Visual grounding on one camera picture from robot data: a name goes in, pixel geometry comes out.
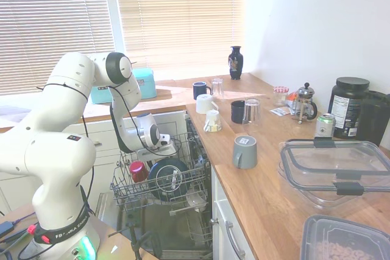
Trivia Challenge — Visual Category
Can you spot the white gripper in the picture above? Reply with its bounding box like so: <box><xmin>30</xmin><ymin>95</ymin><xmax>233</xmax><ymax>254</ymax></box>
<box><xmin>136</xmin><ymin>144</ymin><xmax>179</xmax><ymax>161</ymax></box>

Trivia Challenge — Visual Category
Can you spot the red speckled enamel mug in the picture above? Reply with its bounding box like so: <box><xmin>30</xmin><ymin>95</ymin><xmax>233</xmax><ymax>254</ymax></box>
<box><xmin>129</xmin><ymin>161</ymin><xmax>150</xmax><ymax>183</ymax></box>

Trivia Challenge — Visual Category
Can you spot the white patterned mug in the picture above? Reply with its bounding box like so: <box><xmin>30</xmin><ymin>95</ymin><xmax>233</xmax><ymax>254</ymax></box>
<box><xmin>203</xmin><ymin>109</ymin><xmax>223</xmax><ymax>134</ymax></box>

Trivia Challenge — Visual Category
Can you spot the plain white mug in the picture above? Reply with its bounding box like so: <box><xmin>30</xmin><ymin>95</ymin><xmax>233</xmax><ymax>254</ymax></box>
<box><xmin>195</xmin><ymin>93</ymin><xmax>220</xmax><ymax>115</ymax></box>

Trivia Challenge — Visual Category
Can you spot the white dishwasher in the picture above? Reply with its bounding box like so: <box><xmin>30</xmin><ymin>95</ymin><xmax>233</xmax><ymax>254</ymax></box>
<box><xmin>95</xmin><ymin>110</ymin><xmax>215</xmax><ymax>260</ymax></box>

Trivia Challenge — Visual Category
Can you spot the navy blue mug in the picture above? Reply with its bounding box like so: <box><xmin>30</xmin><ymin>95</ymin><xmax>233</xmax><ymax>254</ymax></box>
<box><xmin>192</xmin><ymin>82</ymin><xmax>213</xmax><ymax>100</ymax></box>

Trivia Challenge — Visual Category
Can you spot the grey mug with label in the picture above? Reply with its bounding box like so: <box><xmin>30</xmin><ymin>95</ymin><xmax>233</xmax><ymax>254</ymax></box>
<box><xmin>232</xmin><ymin>135</ymin><xmax>258</xmax><ymax>170</ymax></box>

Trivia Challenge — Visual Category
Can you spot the black mug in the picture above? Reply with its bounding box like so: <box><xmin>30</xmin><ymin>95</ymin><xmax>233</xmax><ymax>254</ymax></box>
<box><xmin>230</xmin><ymin>100</ymin><xmax>247</xmax><ymax>124</ymax></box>

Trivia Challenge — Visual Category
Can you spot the white cabinet under counter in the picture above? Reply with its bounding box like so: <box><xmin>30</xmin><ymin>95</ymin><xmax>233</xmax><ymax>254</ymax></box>
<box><xmin>210</xmin><ymin>165</ymin><xmax>260</xmax><ymax>260</ymax></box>

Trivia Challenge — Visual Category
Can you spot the dark blue ceramic plate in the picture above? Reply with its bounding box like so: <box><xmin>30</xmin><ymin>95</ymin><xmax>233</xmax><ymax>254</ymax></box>
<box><xmin>147</xmin><ymin>156</ymin><xmax>191</xmax><ymax>203</ymax></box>

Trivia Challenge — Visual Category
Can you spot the white cabinet with drawers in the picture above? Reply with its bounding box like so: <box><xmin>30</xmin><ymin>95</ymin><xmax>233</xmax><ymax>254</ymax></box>
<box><xmin>0</xmin><ymin>110</ymin><xmax>187</xmax><ymax>212</ymax></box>

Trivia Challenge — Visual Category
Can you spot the teal bread box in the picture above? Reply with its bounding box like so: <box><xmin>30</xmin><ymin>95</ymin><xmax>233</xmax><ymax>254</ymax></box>
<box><xmin>90</xmin><ymin>68</ymin><xmax>157</xmax><ymax>105</ymax></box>

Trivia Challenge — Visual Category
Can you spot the small clear drinking glass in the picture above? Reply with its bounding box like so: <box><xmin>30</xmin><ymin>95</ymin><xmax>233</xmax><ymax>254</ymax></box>
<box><xmin>210</xmin><ymin>77</ymin><xmax>225</xmax><ymax>100</ymax></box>

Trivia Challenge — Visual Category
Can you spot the large clear glass tumbler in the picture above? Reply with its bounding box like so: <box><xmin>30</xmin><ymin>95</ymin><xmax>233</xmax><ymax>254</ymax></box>
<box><xmin>242</xmin><ymin>98</ymin><xmax>263</xmax><ymax>127</ymax></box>

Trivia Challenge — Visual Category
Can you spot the dark blue painted vase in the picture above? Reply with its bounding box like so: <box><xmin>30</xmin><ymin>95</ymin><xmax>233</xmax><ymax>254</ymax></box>
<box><xmin>228</xmin><ymin>46</ymin><xmax>245</xmax><ymax>81</ymax></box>

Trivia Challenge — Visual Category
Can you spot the white paper packet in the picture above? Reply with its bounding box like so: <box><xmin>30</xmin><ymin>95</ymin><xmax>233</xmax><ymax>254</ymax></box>
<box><xmin>269</xmin><ymin>107</ymin><xmax>291</xmax><ymax>117</ymax></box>

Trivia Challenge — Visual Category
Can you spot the glass jar red checked lid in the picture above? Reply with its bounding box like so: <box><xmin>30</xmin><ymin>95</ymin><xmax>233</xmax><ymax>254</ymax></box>
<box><xmin>272</xmin><ymin>86</ymin><xmax>290</xmax><ymax>107</ymax></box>

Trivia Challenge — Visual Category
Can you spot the wide wooden window blind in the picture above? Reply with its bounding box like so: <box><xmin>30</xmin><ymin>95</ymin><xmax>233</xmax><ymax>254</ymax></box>
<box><xmin>113</xmin><ymin>0</ymin><xmax>246</xmax><ymax>72</ymax></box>

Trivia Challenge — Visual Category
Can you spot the orange snack packet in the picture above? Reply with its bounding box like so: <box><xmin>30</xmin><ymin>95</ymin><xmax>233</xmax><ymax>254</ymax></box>
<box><xmin>285</xmin><ymin>91</ymin><xmax>301</xmax><ymax>111</ymax></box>

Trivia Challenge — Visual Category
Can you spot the glass french press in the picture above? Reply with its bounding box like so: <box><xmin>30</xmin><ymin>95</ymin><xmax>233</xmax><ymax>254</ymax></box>
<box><xmin>291</xmin><ymin>82</ymin><xmax>319</xmax><ymax>125</ymax></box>

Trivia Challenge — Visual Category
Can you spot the narrow wooden window blind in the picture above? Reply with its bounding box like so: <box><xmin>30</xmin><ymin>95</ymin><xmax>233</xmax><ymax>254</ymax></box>
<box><xmin>0</xmin><ymin>0</ymin><xmax>115</xmax><ymax>97</ymax></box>

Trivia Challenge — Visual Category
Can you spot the white green drink can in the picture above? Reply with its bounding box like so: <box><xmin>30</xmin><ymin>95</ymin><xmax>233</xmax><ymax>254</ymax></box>
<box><xmin>314</xmin><ymin>113</ymin><xmax>337</xmax><ymax>139</ymax></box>

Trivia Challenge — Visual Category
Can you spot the clear container with clip lid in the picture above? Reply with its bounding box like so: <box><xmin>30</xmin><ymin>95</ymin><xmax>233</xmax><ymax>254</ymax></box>
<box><xmin>277</xmin><ymin>138</ymin><xmax>390</xmax><ymax>209</ymax></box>

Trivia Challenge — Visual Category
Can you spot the black protein powder tub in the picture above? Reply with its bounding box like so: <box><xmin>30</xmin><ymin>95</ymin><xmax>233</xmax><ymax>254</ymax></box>
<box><xmin>328</xmin><ymin>77</ymin><xmax>371</xmax><ymax>139</ymax></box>

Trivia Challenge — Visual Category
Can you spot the plastic container with food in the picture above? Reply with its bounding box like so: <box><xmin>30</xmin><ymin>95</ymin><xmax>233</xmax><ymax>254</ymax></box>
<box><xmin>299</xmin><ymin>214</ymin><xmax>390</xmax><ymax>260</ymax></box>

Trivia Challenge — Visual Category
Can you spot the black jug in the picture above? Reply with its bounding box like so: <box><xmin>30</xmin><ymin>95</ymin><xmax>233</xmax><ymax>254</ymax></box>
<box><xmin>355</xmin><ymin>90</ymin><xmax>390</xmax><ymax>148</ymax></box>

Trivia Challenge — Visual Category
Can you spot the grey wire upper dishwasher rack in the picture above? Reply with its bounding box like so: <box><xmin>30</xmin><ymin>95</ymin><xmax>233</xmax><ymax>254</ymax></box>
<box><xmin>109</xmin><ymin>133</ymin><xmax>213</xmax><ymax>213</ymax></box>

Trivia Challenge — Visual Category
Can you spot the grey wire dishwasher rack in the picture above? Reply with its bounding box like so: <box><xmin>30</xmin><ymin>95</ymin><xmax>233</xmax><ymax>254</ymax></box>
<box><xmin>168</xmin><ymin>202</ymin><xmax>214</xmax><ymax>252</ymax></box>
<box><xmin>109</xmin><ymin>133</ymin><xmax>213</xmax><ymax>213</ymax></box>

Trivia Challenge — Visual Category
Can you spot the grey wire lower dishwasher rack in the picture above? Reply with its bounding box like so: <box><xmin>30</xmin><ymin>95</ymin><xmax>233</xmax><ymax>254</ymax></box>
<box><xmin>168</xmin><ymin>202</ymin><xmax>214</xmax><ymax>252</ymax></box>

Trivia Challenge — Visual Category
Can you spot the black camera stand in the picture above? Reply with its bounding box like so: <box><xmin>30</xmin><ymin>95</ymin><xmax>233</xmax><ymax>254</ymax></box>
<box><xmin>107</xmin><ymin>222</ymin><xmax>163</xmax><ymax>260</ymax></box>

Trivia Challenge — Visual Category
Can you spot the metal cabinet bar handle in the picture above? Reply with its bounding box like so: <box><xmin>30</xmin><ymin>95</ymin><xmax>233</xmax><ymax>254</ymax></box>
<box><xmin>224</xmin><ymin>221</ymin><xmax>246</xmax><ymax>258</ymax></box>

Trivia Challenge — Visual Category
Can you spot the blue cable plug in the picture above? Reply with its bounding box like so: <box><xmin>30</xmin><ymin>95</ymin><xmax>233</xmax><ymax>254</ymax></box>
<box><xmin>0</xmin><ymin>222</ymin><xmax>16</xmax><ymax>236</ymax></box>

